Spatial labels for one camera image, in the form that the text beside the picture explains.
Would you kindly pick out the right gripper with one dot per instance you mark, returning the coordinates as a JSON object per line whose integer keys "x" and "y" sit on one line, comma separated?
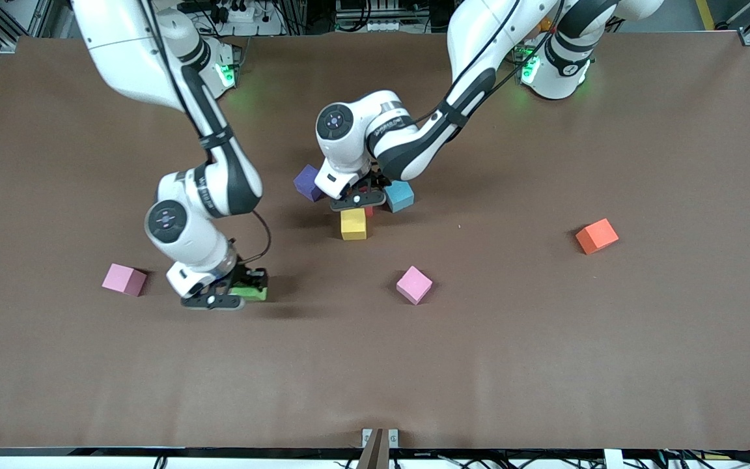
{"x": 245, "y": 272}

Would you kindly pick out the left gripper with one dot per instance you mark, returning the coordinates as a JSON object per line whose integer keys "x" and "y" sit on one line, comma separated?
{"x": 375, "y": 183}

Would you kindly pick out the yellow foam block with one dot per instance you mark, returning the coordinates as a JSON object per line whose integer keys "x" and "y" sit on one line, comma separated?
{"x": 353, "y": 225}

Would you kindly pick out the green foam block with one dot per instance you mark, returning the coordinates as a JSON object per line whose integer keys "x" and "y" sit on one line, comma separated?
{"x": 254, "y": 294}

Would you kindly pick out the pale pink foam block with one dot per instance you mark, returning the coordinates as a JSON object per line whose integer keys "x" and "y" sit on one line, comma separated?
{"x": 121, "y": 279}

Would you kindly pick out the blue foam block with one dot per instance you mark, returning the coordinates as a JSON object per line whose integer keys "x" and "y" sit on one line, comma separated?
{"x": 401, "y": 197}

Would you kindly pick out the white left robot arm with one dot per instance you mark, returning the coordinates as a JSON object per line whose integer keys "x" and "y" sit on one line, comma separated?
{"x": 479, "y": 39}

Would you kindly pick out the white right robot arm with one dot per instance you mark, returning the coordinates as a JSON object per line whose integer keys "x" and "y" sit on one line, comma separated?
{"x": 121, "y": 52}

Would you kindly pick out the purple foam block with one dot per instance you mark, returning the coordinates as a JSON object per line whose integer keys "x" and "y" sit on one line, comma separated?
{"x": 306, "y": 182}

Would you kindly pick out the bright pink foam block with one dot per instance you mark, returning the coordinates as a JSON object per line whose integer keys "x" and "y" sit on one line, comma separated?
{"x": 414, "y": 284}

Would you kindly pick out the long white power strip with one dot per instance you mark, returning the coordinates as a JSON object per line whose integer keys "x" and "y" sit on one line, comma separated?
{"x": 375, "y": 26}

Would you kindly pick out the brown table mat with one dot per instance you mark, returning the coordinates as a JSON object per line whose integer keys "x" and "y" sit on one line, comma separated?
{"x": 375, "y": 365}

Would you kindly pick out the white power strip with plugs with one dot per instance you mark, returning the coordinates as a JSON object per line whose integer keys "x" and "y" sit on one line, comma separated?
{"x": 245, "y": 13}

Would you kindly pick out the orange foam block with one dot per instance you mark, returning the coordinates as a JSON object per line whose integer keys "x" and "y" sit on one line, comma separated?
{"x": 596, "y": 236}

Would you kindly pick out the grey bracket with brown post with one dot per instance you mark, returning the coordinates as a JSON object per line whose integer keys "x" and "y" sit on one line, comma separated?
{"x": 379, "y": 446}

